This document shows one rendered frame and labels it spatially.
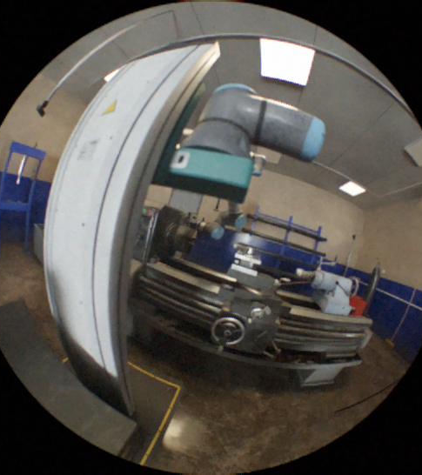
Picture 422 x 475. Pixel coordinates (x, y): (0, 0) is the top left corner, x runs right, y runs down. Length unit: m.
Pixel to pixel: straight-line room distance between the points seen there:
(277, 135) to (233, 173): 0.18
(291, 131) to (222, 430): 1.56
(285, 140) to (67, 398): 0.78
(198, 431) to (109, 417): 0.94
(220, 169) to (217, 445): 1.42
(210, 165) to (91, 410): 0.57
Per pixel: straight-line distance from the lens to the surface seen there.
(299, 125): 0.41
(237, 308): 0.92
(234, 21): 2.21
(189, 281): 1.11
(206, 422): 1.33
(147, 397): 0.99
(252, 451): 1.40
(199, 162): 0.29
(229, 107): 0.39
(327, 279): 1.42
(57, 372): 0.49
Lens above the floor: 1.25
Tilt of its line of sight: 4 degrees down
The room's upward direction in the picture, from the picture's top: 16 degrees clockwise
